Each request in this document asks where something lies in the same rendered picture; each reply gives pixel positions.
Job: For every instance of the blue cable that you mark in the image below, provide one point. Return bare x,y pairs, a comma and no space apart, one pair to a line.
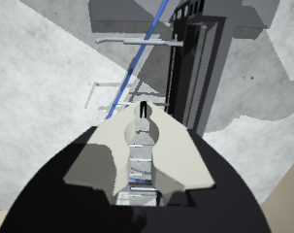
157,17

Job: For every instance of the dark grey free-standing rack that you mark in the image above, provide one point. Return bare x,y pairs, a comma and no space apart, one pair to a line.
220,15

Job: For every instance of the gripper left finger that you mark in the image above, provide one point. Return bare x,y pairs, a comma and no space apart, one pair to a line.
98,159

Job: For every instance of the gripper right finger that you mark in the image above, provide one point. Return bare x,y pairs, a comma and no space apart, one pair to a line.
181,160

